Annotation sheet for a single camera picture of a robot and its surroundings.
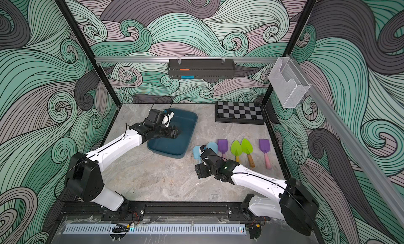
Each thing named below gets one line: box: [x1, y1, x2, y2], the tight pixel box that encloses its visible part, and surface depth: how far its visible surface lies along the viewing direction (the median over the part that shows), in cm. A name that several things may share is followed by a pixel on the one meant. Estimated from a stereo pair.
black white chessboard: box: [214, 100, 265, 126], surface depth 113 cm
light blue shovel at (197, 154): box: [192, 145, 203, 165], surface depth 94 cm
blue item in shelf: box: [180, 75, 196, 80], surface depth 92 cm
